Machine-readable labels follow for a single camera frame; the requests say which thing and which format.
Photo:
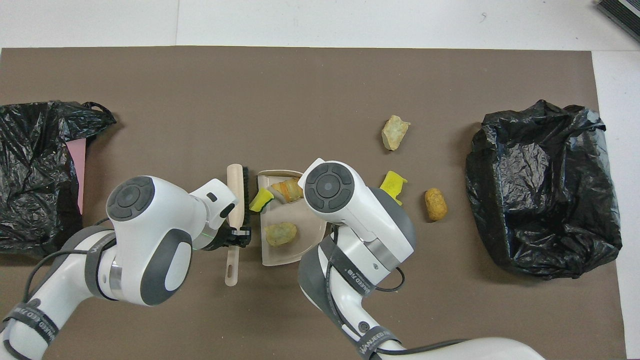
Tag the beige hand brush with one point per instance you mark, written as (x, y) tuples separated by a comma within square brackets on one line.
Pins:
[(235, 190)]

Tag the pale beige foam chunk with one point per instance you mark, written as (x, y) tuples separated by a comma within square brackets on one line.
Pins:
[(395, 134)]

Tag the dark grey ribbed device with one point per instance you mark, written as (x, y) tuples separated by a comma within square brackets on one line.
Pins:
[(625, 12)]

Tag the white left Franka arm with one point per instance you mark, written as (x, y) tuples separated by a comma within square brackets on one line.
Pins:
[(150, 235)]

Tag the beige plastic dustpan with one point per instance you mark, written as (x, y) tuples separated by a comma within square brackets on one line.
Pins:
[(300, 241)]

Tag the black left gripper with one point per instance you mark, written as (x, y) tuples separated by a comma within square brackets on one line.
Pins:
[(217, 239)]

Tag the orange striped foam chunk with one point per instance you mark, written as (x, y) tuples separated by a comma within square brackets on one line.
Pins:
[(286, 191)]

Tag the pink plastic bin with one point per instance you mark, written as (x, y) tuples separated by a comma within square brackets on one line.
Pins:
[(77, 170)]

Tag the brown table mat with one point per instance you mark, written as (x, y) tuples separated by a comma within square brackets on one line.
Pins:
[(300, 80)]

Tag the pale green foam chunk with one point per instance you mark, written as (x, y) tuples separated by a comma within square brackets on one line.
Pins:
[(280, 234)]

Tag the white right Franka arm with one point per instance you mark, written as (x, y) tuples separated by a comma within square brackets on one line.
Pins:
[(350, 210)]

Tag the yellow sponge piece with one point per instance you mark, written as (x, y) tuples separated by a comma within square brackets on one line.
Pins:
[(261, 201), (394, 183)]

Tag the brown potato-shaped foam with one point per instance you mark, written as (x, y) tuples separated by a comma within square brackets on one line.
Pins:
[(436, 205)]

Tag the black plastic trash bag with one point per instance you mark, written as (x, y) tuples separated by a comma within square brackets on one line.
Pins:
[(540, 190), (30, 190)]

